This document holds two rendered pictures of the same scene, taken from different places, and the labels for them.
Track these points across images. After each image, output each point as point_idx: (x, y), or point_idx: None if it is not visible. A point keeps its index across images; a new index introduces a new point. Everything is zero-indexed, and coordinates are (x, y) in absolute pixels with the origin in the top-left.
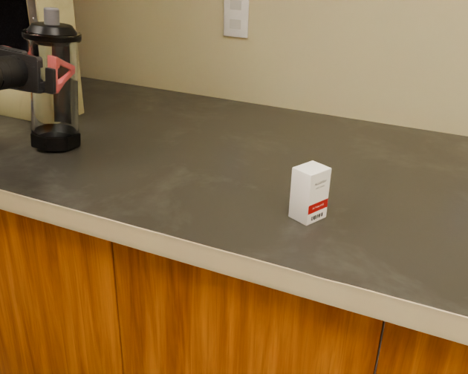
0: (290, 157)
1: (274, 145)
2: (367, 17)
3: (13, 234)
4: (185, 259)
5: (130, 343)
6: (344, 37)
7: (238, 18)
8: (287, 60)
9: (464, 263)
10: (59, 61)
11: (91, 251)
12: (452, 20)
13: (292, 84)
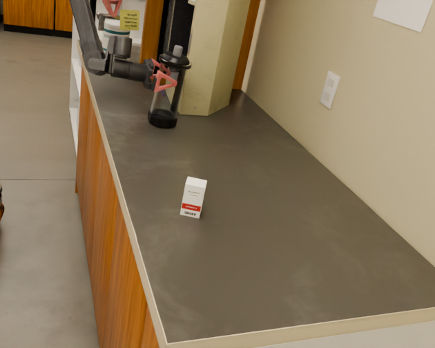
0: (256, 189)
1: (264, 179)
2: (395, 123)
3: None
4: (118, 195)
5: (114, 238)
6: (379, 133)
7: (329, 93)
8: (344, 135)
9: (209, 278)
10: (161, 75)
11: None
12: None
13: (342, 155)
